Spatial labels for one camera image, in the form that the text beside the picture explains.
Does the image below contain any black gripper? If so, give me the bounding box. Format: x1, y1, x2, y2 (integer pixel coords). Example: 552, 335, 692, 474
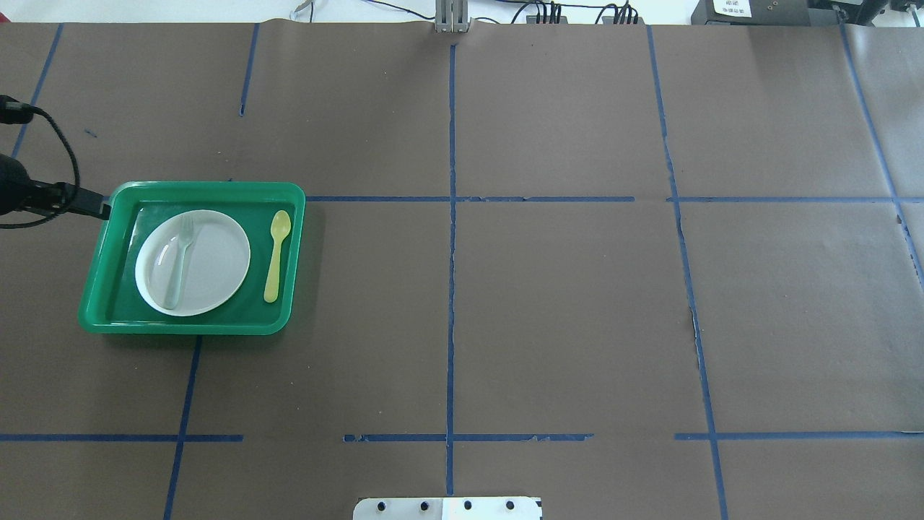
1, 155, 111, 220

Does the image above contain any pale mint plastic fork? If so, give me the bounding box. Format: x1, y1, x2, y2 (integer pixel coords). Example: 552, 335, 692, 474
162, 212, 196, 310

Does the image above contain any green plastic tray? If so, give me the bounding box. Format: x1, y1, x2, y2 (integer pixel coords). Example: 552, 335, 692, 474
79, 181, 305, 335

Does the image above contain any white round plate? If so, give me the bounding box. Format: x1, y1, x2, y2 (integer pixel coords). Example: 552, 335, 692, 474
134, 209, 251, 317

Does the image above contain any yellow plastic spoon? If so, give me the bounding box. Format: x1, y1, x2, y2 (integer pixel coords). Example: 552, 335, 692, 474
263, 210, 292, 303

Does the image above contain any dark grey control box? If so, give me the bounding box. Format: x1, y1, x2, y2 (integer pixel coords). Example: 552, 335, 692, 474
690, 1, 839, 27

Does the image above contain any black camera cable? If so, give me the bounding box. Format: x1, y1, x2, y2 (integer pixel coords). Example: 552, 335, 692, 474
0, 95, 82, 230

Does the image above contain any grey aluminium frame post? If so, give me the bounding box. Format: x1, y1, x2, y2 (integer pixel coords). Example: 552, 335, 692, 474
435, 0, 471, 33

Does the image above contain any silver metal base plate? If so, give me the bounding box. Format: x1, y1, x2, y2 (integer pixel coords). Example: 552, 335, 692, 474
352, 496, 544, 519

